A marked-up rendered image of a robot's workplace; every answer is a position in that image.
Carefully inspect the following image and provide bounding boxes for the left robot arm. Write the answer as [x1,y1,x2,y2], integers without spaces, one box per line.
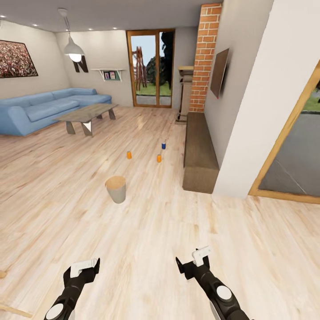
[44,258,100,320]

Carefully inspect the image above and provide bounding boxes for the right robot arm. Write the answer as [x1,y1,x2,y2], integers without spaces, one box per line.
[176,246,249,320]

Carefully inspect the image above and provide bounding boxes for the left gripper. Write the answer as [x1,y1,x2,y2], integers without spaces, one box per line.
[63,258,100,294]

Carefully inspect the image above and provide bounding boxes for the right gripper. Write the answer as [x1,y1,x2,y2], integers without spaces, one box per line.
[176,256,212,286]

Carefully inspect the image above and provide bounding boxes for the trash can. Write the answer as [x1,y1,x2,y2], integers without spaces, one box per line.
[105,176,126,204]

